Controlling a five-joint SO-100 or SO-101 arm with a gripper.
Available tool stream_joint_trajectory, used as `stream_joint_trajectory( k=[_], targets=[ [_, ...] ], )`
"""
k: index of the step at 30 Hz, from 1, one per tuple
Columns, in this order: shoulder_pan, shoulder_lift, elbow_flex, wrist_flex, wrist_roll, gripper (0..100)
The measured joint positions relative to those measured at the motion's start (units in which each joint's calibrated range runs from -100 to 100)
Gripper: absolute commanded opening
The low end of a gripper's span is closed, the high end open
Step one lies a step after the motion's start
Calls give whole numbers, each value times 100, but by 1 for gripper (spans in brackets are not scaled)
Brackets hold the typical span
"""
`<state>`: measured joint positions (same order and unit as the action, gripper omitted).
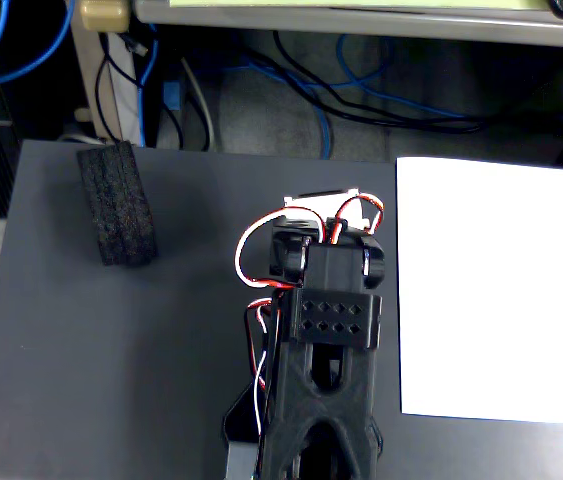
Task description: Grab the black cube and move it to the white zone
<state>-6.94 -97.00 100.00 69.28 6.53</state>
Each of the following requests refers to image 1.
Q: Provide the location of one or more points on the black gripper body white motor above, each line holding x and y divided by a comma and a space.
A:
322, 201

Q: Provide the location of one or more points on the black foam cube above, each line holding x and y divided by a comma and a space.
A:
118, 205

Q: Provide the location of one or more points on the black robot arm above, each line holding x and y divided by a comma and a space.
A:
326, 370

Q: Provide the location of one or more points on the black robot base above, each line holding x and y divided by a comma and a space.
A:
241, 420

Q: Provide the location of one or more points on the blue connector block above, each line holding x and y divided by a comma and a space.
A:
172, 96

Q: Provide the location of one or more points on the grey desk top edge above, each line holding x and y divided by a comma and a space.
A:
361, 22

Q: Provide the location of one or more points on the white paper sheet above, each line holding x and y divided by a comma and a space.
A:
491, 290

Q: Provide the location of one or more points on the beige desk side panel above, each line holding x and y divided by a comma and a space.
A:
111, 95

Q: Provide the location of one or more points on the black board mat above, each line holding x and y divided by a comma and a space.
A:
111, 350

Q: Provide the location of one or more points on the grey table clamp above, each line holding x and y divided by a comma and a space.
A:
241, 460

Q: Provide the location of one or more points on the beige plastic knob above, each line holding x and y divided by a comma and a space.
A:
103, 15

